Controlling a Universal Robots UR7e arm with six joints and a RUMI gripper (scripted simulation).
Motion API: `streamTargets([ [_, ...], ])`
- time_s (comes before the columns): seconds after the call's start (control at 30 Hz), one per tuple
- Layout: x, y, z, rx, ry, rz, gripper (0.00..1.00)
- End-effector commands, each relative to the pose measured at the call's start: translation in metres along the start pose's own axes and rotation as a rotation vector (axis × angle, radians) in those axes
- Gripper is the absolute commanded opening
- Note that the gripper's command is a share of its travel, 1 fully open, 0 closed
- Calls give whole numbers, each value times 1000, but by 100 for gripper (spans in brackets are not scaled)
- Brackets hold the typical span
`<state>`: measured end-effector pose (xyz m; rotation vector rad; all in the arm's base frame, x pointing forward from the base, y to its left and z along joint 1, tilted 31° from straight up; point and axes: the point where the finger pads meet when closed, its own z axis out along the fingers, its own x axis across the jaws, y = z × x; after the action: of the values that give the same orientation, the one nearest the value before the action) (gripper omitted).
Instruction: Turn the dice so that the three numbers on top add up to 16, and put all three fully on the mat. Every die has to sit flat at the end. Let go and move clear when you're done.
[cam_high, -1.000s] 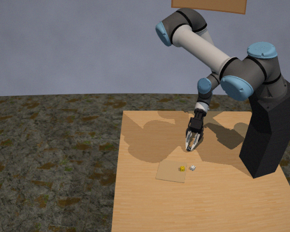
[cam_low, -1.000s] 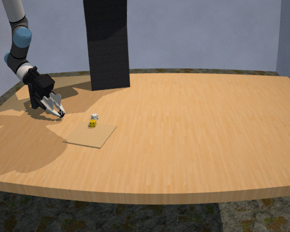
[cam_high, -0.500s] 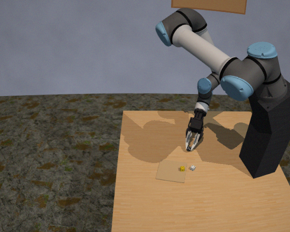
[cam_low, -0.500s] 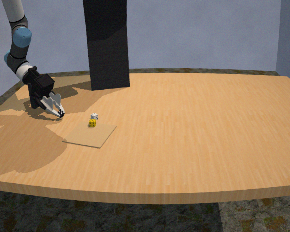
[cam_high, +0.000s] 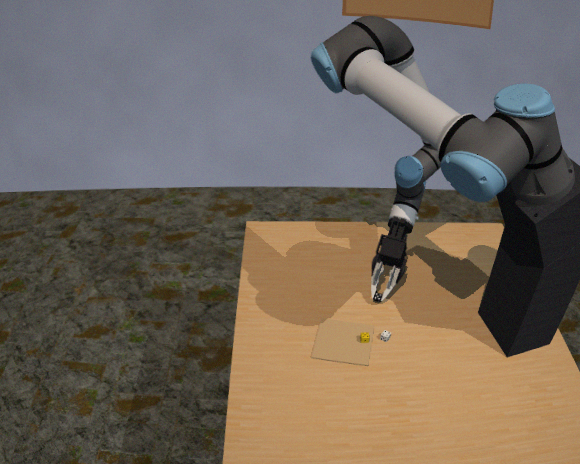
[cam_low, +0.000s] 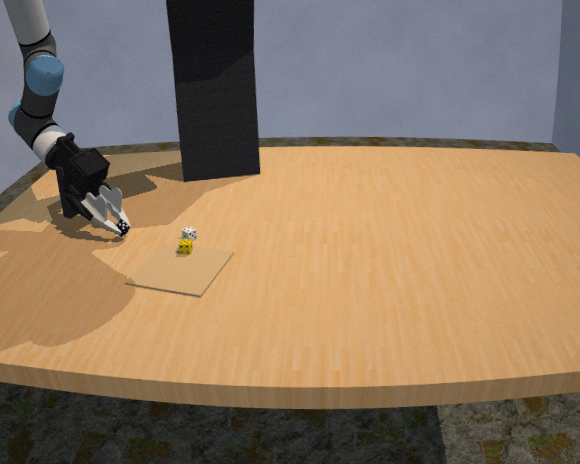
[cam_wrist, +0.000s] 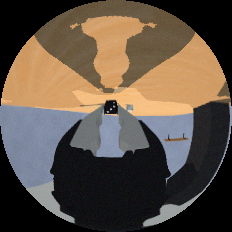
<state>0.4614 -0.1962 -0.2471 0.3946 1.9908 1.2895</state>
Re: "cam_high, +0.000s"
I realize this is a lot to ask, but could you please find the tan square mat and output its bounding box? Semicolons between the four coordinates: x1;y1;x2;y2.
311;318;374;366

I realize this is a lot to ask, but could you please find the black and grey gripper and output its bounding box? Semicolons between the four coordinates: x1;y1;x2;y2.
371;216;413;302

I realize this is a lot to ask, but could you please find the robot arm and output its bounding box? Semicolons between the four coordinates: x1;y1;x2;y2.
311;16;575;227

